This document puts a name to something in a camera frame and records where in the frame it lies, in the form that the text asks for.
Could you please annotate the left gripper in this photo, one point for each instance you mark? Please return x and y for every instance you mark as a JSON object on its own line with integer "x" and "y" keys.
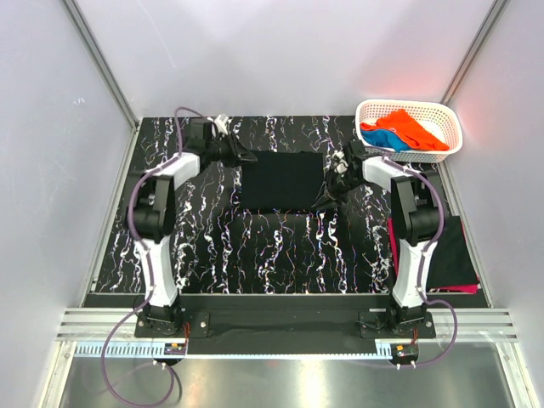
{"x": 237, "y": 151}

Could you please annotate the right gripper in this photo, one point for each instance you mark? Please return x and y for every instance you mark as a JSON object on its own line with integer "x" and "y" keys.
{"x": 325, "y": 201}

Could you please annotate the black polo shirt blue logo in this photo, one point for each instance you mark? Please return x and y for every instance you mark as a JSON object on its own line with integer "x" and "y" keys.
{"x": 284, "y": 182}

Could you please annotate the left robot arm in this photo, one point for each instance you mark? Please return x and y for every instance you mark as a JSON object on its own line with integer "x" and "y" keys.
{"x": 151, "y": 216}

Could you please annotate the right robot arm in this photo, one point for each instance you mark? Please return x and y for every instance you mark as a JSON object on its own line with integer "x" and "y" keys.
{"x": 418, "y": 215}

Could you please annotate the blue t shirt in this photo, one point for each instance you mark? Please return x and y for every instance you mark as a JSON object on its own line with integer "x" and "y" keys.
{"x": 386, "y": 139}

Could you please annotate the orange t shirt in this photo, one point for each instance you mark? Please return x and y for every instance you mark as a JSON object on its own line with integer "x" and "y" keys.
{"x": 409, "y": 130}

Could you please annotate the white plastic laundry basket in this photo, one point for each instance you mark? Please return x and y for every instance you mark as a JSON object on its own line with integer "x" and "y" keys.
{"x": 436, "y": 118}

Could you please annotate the folded black t shirt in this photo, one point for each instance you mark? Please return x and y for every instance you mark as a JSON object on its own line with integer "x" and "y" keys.
{"x": 451, "y": 267}

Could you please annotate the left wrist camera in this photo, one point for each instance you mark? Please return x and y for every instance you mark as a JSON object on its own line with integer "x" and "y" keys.
{"x": 207, "y": 129}

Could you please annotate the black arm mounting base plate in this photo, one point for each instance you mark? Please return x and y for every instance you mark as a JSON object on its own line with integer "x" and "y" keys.
{"x": 239, "y": 343}

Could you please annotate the left aluminium frame post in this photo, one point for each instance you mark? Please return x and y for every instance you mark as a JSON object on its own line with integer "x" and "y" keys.
{"x": 91, "y": 44}

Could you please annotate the aluminium frame post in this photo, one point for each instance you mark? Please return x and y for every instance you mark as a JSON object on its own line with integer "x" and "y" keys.
{"x": 480, "y": 38}
{"x": 91, "y": 44}

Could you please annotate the aluminium front rail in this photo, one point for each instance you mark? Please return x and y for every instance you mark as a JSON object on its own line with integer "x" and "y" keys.
{"x": 472, "y": 325}

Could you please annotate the right aluminium frame post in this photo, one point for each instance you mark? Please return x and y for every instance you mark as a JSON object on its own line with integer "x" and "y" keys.
{"x": 480, "y": 38}

